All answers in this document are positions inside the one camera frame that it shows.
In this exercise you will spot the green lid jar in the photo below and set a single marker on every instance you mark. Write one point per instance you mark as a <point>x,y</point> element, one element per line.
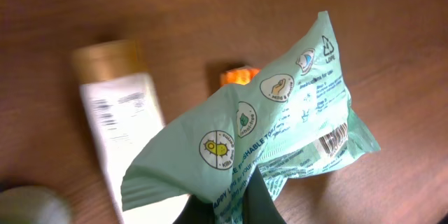
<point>33,204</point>

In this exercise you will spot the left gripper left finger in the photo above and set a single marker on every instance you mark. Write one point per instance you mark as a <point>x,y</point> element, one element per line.
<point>196,212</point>

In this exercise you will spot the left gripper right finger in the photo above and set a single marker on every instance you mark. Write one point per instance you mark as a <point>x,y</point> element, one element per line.
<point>258,206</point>

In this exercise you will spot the mint green wipes packet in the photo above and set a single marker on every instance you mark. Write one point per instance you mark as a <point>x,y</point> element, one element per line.
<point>292,120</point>

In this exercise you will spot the white tube brown cap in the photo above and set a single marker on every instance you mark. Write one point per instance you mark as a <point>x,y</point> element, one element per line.
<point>123,113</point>

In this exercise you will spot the small orange carton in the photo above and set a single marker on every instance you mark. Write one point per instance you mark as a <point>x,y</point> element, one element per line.
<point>241,76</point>

